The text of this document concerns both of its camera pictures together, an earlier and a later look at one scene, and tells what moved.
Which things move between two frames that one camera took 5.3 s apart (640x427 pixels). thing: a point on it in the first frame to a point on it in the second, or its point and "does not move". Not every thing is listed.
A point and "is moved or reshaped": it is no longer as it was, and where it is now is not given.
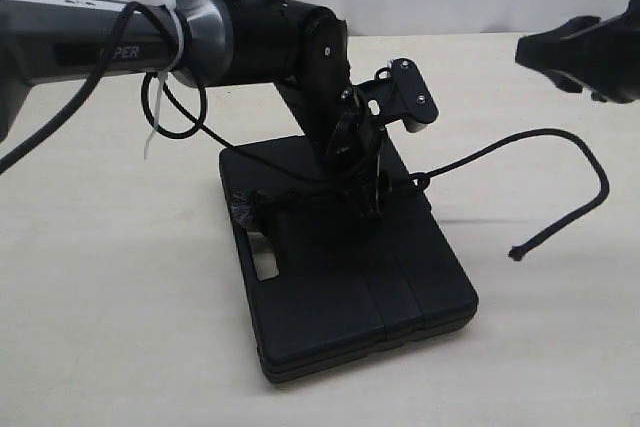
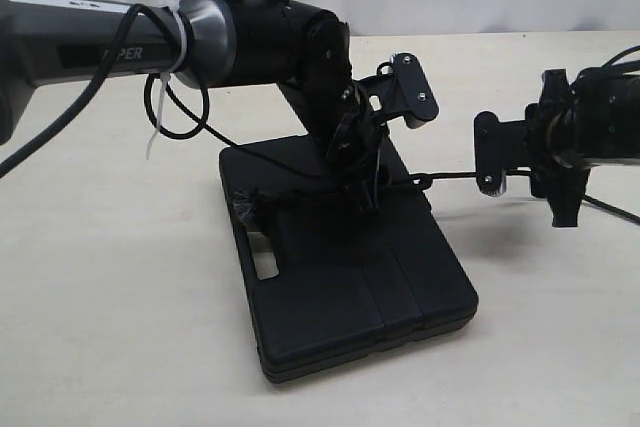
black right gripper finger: x=600 y=56 to x=551 y=147
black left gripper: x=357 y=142 does not move
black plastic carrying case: x=327 y=290 does not move
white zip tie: x=163 y=75 does not move
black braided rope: x=249 y=202 is moved or reshaped
